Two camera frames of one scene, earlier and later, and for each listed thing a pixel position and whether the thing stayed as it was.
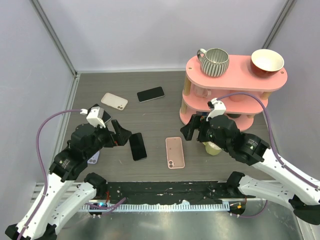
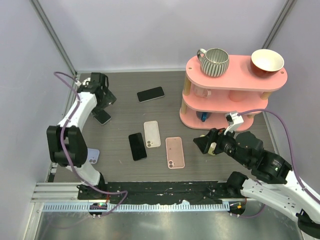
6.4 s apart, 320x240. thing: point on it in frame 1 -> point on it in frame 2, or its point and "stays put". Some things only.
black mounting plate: x=151 y=192 stays put
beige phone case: x=114 y=101 -> x=152 y=134
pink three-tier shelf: x=242 y=92 stays put
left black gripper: x=120 y=138 -> x=109 y=99
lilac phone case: x=94 y=159 stays put
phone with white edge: x=105 y=116 stays put
